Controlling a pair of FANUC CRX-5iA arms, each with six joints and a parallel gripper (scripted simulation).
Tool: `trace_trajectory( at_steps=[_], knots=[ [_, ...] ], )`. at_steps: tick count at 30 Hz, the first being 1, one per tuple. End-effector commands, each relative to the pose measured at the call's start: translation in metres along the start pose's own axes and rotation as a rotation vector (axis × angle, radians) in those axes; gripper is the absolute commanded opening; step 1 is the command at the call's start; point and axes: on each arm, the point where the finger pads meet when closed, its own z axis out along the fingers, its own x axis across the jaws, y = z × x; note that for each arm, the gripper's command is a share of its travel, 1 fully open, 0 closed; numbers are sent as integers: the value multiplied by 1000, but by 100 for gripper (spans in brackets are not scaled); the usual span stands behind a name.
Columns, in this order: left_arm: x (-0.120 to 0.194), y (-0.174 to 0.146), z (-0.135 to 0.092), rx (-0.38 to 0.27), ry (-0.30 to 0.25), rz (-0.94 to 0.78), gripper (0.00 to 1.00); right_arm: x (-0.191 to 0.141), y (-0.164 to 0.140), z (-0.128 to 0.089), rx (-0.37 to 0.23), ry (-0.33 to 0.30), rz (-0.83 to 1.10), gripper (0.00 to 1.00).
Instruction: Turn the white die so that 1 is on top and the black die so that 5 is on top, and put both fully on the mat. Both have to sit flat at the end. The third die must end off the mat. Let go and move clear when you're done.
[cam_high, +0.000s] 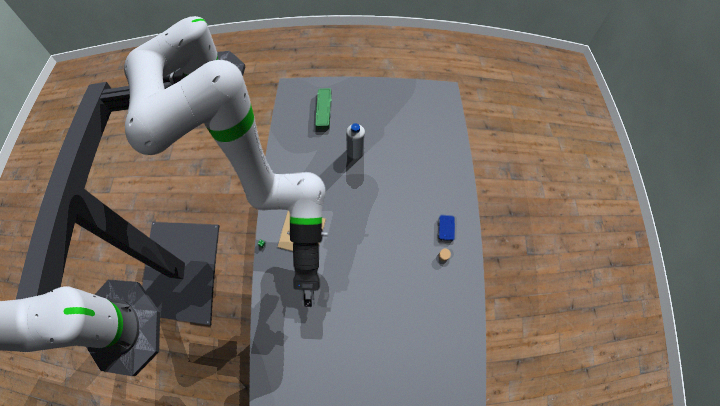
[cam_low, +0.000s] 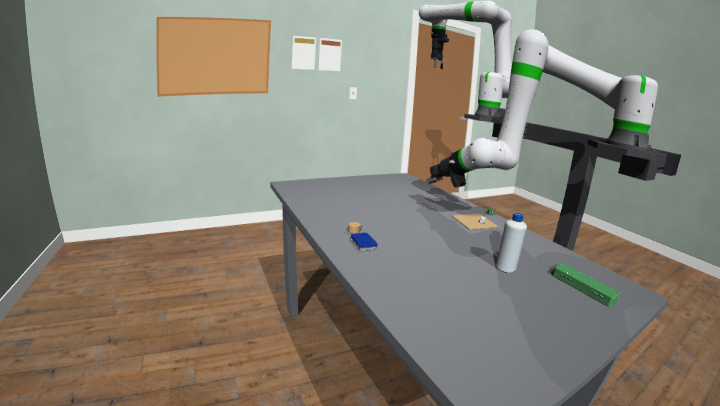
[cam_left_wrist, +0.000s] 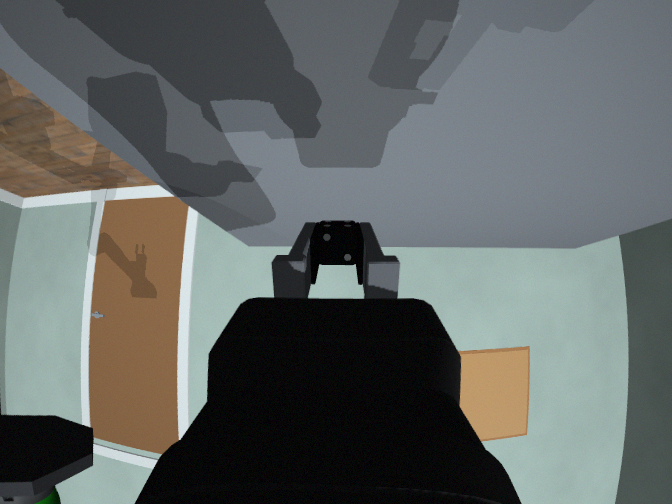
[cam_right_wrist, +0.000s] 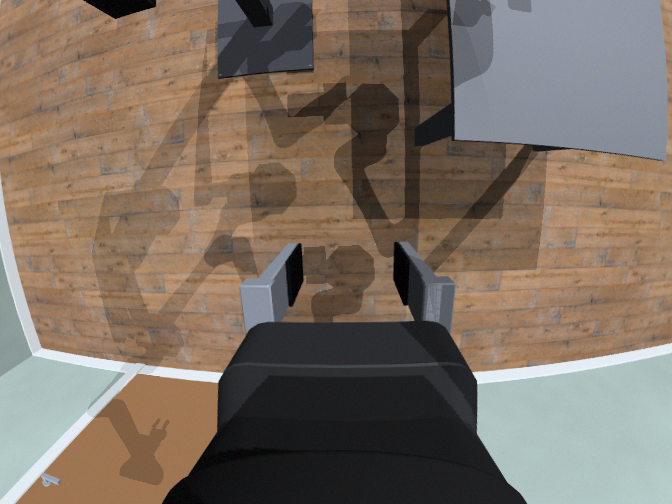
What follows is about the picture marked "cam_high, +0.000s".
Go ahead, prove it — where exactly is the grey bottle with blue cap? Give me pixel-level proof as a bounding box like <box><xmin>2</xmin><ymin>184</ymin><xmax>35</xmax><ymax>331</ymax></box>
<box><xmin>346</xmin><ymin>123</ymin><xmax>365</xmax><ymax>159</ymax></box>

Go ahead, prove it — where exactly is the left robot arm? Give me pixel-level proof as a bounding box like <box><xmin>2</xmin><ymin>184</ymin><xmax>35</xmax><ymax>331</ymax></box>
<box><xmin>124</xmin><ymin>16</ymin><xmax>326</xmax><ymax>225</ymax></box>

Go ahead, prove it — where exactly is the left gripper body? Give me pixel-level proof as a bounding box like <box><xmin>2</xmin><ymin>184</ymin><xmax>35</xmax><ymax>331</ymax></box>
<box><xmin>287</xmin><ymin>223</ymin><xmax>328</xmax><ymax>291</ymax></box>

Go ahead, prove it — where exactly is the tan flat mat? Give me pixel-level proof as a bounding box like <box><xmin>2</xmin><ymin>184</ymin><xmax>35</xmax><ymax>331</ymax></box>
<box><xmin>278</xmin><ymin>211</ymin><xmax>326</xmax><ymax>251</ymax></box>

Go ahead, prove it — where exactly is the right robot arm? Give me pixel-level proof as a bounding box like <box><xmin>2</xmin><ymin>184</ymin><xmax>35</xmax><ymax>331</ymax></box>
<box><xmin>0</xmin><ymin>286</ymin><xmax>139</xmax><ymax>354</ymax></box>

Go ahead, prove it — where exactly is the tan cylinder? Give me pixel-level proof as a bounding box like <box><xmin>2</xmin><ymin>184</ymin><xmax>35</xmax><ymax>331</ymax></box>
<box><xmin>438</xmin><ymin>249</ymin><xmax>451</xmax><ymax>261</ymax></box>

